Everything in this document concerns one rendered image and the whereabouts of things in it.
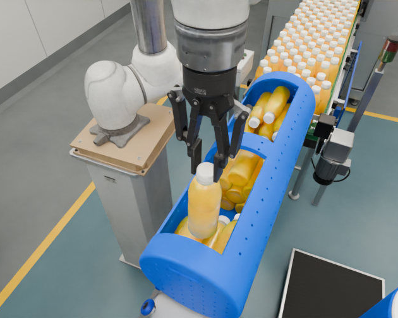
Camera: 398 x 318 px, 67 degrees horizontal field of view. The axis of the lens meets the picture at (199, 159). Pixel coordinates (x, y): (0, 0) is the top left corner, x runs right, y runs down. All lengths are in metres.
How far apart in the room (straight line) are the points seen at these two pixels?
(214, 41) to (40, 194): 2.35
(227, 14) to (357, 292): 1.81
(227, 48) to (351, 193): 2.29
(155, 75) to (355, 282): 1.57
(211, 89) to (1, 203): 2.41
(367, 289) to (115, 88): 1.68
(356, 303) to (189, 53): 1.77
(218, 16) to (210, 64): 0.06
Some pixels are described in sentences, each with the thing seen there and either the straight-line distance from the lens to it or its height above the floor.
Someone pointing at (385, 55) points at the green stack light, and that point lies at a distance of 1.67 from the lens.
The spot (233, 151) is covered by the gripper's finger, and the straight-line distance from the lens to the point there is 0.49.
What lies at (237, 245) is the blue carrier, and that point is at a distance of 0.74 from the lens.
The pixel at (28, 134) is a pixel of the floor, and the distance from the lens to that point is 3.18.
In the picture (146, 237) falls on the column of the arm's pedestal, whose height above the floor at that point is 0.46.
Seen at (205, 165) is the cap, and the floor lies 1.44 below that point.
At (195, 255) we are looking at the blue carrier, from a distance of 0.70.
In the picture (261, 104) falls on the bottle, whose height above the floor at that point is 1.13.
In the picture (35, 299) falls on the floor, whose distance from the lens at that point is 2.18.
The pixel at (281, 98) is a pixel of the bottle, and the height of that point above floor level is 1.18.
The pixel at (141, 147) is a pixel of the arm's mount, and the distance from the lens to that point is 1.16.
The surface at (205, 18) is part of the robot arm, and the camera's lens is 0.35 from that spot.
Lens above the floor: 1.86
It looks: 47 degrees down
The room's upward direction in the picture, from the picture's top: straight up
